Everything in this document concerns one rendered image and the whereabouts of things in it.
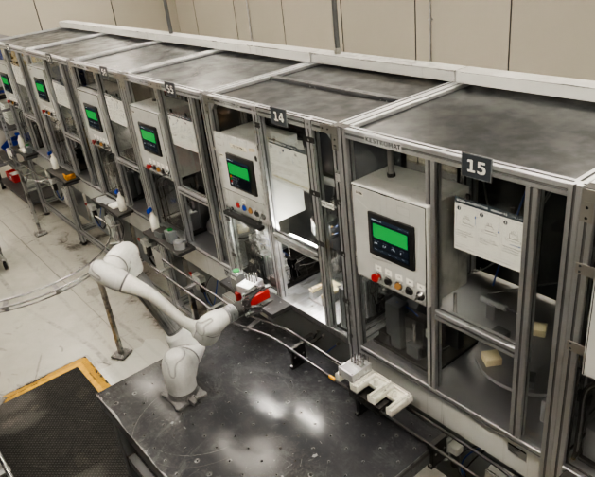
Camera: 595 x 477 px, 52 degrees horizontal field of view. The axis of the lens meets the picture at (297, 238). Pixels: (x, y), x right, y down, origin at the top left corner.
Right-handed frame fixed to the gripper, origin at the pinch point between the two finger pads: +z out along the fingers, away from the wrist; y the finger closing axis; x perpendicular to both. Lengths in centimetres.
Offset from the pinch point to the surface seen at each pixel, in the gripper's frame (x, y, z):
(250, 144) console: 26, 70, 20
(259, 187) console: 24, 46, 20
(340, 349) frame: -9, -53, 38
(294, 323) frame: 33, -54, 38
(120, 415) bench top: 26, -44, -82
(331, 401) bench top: -44, -45, 0
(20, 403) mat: 171, -111, -109
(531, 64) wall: 91, 27, 380
